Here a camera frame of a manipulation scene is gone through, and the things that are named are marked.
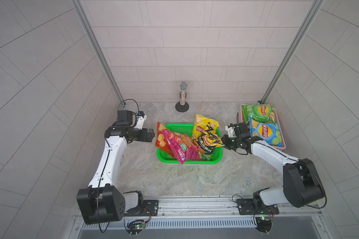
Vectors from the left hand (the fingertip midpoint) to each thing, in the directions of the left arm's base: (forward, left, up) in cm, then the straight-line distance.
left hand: (148, 131), depth 80 cm
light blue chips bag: (+2, -69, -3) cm, 69 cm away
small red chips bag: (-6, -8, -1) cm, 10 cm away
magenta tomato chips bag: (-10, -20, 0) cm, 22 cm away
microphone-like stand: (+30, -18, -11) cm, 37 cm away
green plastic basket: (+6, -21, -6) cm, 23 cm away
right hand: (-1, -40, -9) cm, 41 cm away
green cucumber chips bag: (+18, -72, -4) cm, 74 cm away
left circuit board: (-41, +1, -15) cm, 44 cm away
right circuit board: (-40, -58, -18) cm, 72 cm away
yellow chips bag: (+6, -31, -2) cm, 31 cm away
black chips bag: (-8, -31, +1) cm, 32 cm away
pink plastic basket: (+15, -57, -8) cm, 60 cm away
